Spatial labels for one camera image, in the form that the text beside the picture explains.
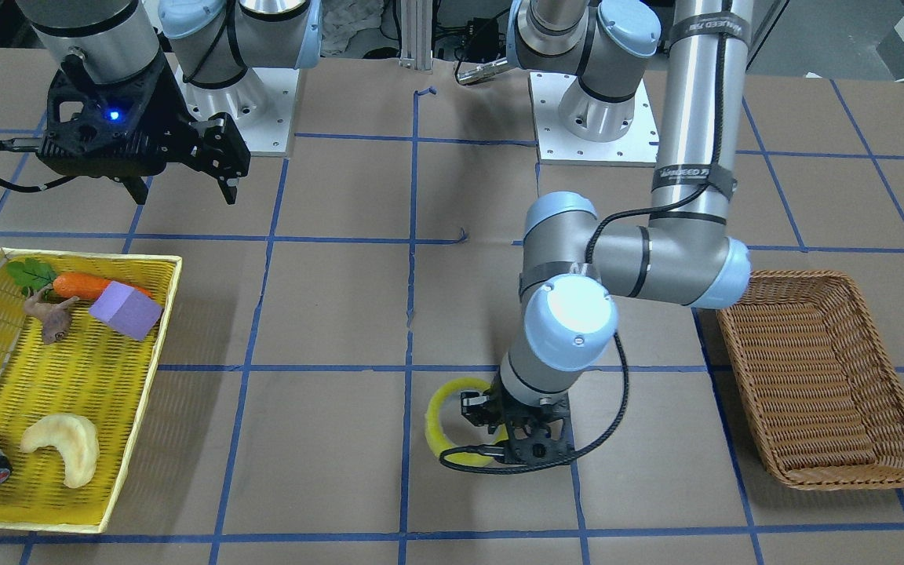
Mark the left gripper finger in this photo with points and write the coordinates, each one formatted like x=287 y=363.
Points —
x=481 y=410

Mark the brown toy figurine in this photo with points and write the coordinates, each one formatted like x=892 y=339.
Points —
x=55 y=319

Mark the orange toy carrot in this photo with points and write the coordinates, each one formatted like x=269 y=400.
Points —
x=86 y=286

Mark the aluminium frame post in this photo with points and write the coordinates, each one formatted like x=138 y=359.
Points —
x=415 y=20

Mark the yellow tape roll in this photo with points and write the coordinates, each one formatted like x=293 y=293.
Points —
x=440 y=416

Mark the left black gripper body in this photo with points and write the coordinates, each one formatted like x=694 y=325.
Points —
x=474 y=407

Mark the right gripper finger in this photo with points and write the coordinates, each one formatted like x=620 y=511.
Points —
x=137 y=188
x=229 y=186

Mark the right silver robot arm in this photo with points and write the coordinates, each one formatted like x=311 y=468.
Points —
x=214 y=42

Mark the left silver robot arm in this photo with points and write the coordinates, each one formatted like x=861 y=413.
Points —
x=576 y=265

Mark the yellow woven tray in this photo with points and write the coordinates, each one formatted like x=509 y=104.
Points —
x=94 y=372

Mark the pale toy croissant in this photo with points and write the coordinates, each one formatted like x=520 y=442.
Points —
x=74 y=437

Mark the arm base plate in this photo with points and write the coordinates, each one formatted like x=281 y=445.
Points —
x=574 y=128
x=262 y=105

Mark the purple foam block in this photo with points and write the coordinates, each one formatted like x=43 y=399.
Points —
x=126 y=310

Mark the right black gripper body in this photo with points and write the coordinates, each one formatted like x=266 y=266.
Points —
x=175 y=111

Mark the brown wicker basket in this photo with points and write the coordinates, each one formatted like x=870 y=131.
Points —
x=824 y=403

